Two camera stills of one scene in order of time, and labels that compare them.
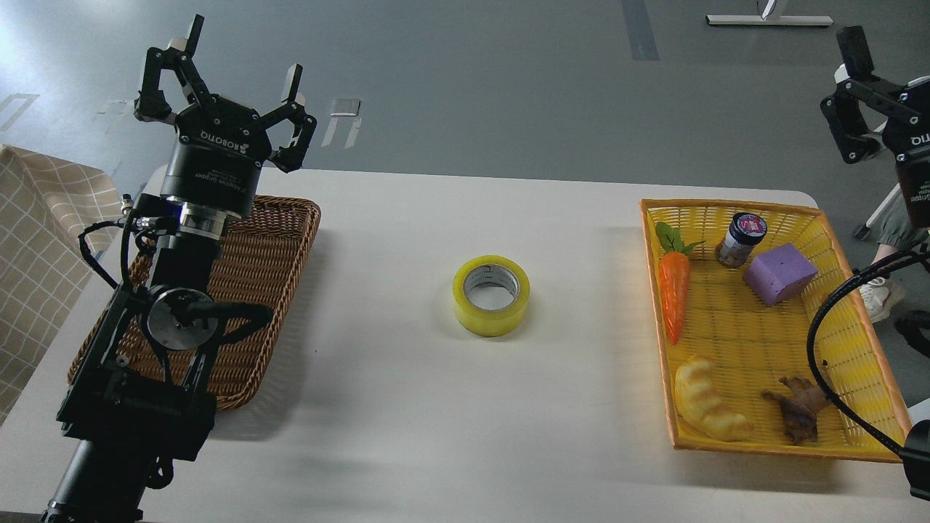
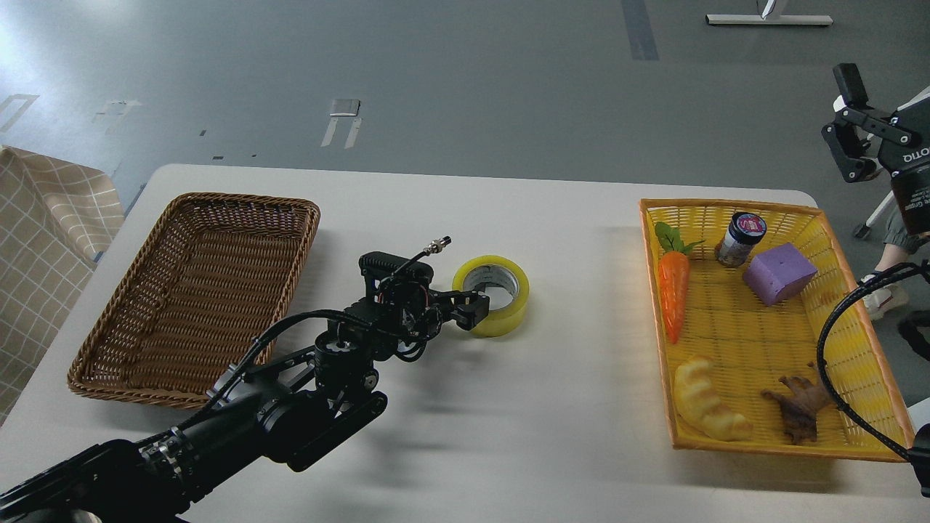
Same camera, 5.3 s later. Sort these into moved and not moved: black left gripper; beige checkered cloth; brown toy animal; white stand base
Moved: black left gripper
Not moved: brown toy animal; beige checkered cloth; white stand base
